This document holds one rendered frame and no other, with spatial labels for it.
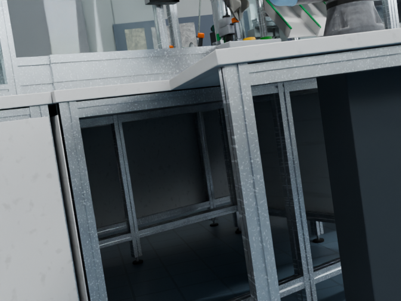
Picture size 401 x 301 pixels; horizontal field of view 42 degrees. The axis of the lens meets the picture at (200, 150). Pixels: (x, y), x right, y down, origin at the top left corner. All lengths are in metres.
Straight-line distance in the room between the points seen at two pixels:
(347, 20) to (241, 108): 0.47
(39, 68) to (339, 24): 0.77
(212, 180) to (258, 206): 2.58
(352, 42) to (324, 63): 0.07
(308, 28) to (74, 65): 0.99
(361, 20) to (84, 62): 0.72
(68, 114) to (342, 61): 0.68
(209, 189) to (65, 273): 2.29
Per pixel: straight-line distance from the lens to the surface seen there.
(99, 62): 1.47
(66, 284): 1.37
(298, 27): 2.06
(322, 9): 2.26
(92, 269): 1.38
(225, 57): 0.95
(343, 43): 1.04
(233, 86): 0.97
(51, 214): 1.34
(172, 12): 3.09
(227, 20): 1.91
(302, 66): 1.03
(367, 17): 1.35
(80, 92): 1.34
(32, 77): 1.41
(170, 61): 1.56
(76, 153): 1.35
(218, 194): 3.66
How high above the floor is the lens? 0.74
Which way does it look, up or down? 3 degrees down
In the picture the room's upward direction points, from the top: 8 degrees counter-clockwise
